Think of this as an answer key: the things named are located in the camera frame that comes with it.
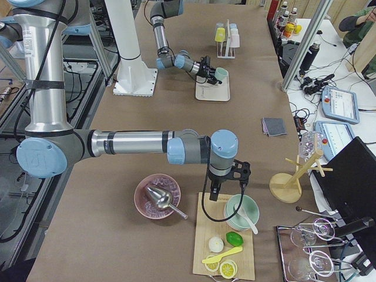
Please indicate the white rabbit tray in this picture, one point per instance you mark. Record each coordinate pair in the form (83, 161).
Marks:
(208, 92)

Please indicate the blue teach pendant near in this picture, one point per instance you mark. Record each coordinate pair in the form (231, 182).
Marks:
(336, 135)

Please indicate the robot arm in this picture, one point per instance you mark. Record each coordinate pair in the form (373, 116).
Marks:
(52, 144)
(165, 56)

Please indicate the black monitor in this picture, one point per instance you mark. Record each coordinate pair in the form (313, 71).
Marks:
(350, 187)

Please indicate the crystal glass on stand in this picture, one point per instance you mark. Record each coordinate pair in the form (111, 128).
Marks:
(310, 142)

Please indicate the pink cup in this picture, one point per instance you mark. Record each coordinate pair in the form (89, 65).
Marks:
(235, 41)

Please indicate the metal ice scoop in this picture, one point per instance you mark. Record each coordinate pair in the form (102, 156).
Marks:
(162, 199)

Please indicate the wooden mug tree stand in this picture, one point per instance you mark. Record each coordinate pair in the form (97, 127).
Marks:
(286, 187)

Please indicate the yellow cup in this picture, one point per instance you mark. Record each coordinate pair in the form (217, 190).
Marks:
(220, 35)

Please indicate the pink bowl with ice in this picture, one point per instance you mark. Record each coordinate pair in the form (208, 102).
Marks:
(143, 203)

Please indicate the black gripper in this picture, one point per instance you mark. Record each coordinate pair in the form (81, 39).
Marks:
(216, 180)
(203, 71)

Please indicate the white wire cup rack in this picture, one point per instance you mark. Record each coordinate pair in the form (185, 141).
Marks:
(223, 50)

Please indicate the white ceramic spoon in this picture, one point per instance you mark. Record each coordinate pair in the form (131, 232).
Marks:
(239, 209)

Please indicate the lemon half slice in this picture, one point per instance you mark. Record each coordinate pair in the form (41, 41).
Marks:
(228, 269)

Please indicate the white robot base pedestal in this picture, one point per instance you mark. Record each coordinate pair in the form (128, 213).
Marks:
(134, 78)

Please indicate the clear wine glass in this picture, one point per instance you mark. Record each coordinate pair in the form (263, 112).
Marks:
(315, 266)

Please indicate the yellow plastic knife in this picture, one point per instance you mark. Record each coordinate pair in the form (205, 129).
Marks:
(217, 258)

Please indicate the blue teach pendant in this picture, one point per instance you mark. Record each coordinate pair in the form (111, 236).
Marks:
(340, 105)
(336, 135)

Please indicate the black glass rack tray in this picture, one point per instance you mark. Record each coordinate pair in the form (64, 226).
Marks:
(289, 251)

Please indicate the grey folded cloth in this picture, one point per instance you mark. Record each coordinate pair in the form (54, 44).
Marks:
(273, 126)

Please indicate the aluminium frame post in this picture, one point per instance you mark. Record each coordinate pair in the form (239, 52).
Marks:
(307, 39)

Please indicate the green lime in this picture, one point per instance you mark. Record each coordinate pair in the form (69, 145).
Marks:
(234, 239)

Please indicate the blue teach pendant far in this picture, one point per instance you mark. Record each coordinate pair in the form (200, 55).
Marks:
(340, 105)

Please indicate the mint green top bowl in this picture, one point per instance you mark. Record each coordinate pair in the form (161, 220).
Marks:
(250, 207)

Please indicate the cream white cup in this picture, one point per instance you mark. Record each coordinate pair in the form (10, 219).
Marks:
(234, 31)

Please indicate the green cup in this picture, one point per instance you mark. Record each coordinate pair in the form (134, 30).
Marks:
(220, 74)

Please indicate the black water bottle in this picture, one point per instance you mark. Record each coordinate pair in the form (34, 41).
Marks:
(310, 56)

